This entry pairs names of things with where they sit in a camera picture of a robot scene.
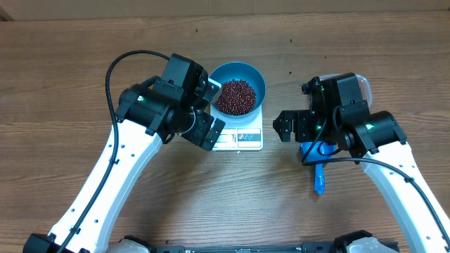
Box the right black cable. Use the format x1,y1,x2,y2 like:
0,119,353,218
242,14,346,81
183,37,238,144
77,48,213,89
300,119,450,243

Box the red beans in bowl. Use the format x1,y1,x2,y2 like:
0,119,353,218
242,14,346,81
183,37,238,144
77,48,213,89
214,79,256,116

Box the white digital kitchen scale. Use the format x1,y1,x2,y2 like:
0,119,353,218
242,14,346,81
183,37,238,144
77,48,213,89
210,106,264,152

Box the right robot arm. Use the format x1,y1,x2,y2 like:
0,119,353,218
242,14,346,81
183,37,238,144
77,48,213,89
273,72,449,252

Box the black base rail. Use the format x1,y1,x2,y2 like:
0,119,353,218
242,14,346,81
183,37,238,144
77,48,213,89
119,230,400,253

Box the clear plastic container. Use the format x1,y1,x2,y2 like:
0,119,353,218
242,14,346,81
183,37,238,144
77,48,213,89
319,74,373,107

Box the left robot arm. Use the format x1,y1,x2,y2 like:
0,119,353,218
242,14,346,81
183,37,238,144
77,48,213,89
23,51,225,252

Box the black cable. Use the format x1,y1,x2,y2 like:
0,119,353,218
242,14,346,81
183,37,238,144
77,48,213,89
56,50,172,253
300,119,450,243

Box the left black cable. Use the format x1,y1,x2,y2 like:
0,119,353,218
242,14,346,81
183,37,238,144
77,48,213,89
56,50,172,253

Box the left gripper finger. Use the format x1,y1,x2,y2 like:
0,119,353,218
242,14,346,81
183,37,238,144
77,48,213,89
202,119,225,151
203,80,221,103

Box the teal bowl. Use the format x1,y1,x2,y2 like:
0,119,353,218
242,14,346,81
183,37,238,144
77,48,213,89
210,62,266,112

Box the blue plastic scoop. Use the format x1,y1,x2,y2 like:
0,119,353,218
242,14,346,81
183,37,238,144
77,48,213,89
306,141,337,195

